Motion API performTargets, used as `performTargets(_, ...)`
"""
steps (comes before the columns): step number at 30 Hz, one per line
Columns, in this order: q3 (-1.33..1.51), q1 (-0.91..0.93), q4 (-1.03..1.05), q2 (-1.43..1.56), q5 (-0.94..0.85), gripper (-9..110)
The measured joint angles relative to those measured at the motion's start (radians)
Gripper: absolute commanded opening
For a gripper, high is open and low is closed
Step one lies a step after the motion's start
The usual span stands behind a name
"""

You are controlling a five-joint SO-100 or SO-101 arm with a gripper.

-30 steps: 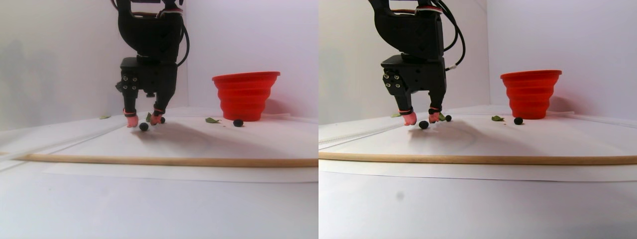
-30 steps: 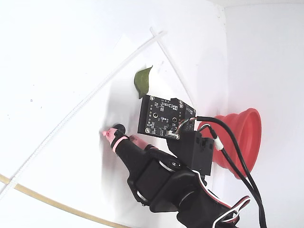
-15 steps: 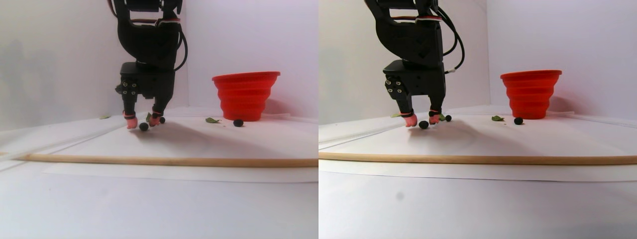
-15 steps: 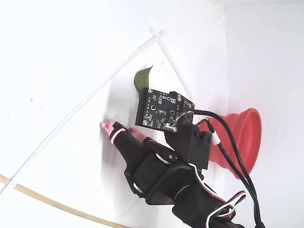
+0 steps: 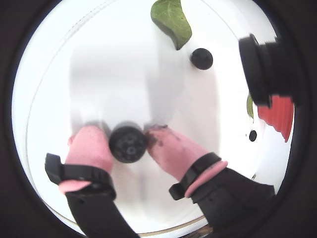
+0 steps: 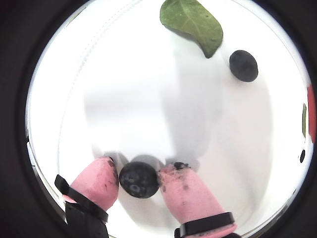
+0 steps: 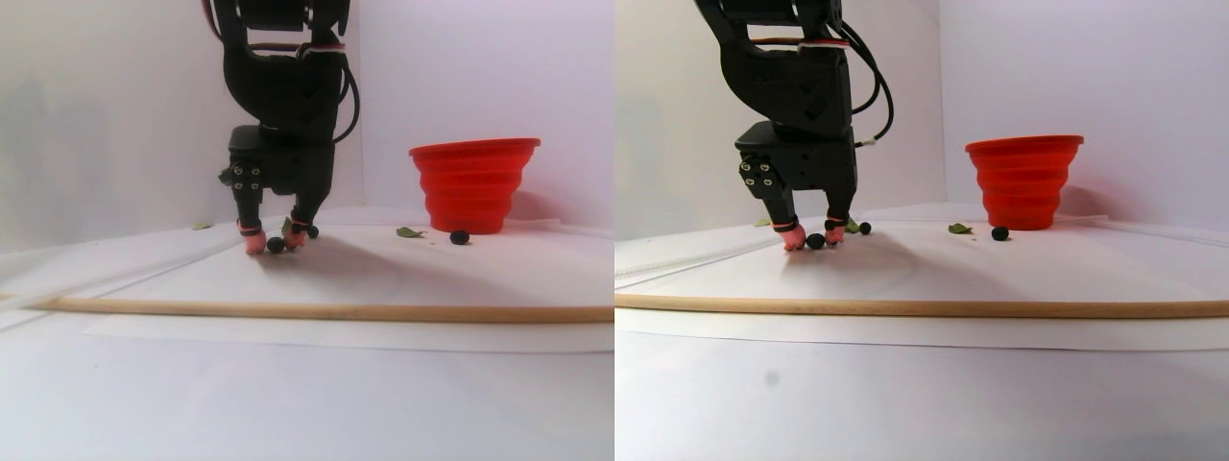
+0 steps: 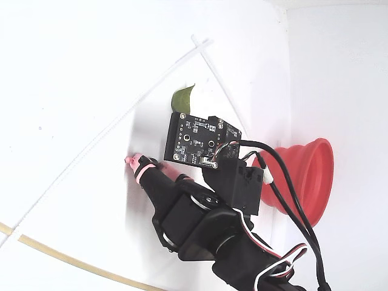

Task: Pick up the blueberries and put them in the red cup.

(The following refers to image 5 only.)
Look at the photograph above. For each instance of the small green leaf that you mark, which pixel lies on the small green leaf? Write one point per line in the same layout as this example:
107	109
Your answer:
250	107

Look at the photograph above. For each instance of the large green leaf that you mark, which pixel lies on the large green leaf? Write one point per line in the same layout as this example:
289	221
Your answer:
171	22

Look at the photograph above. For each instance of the pink-covered gripper finger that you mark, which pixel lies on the pink-covered gripper finger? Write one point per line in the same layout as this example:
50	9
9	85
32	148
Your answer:
86	148
173	151

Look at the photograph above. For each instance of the dark blueberry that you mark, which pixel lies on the dark blueberry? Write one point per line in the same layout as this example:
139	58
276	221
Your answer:
253	135
201	58
127	142

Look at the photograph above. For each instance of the red collapsible silicone cup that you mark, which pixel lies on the red collapsible silicone cup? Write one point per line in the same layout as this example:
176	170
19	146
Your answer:
277	116

